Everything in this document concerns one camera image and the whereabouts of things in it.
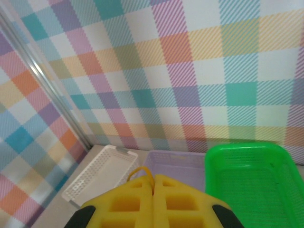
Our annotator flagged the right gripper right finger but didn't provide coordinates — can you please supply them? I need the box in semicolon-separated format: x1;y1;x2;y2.
153;174;245;228

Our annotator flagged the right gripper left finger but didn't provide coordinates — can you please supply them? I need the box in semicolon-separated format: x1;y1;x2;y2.
66;174;155;228

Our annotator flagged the thin yellow wire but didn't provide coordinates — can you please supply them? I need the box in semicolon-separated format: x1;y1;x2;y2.
129;166;152;185

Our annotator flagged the purple plastic basket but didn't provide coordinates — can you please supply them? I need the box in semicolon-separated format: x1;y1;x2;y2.
142;150;207;193

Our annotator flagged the white plastic basket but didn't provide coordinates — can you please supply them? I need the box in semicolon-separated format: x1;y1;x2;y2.
61;144;139;207

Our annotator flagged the green plastic basket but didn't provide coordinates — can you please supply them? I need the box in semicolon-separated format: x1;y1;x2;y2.
204;142;304;228

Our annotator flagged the aluminium frame post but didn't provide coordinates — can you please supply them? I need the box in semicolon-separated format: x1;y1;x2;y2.
0;7;92;149

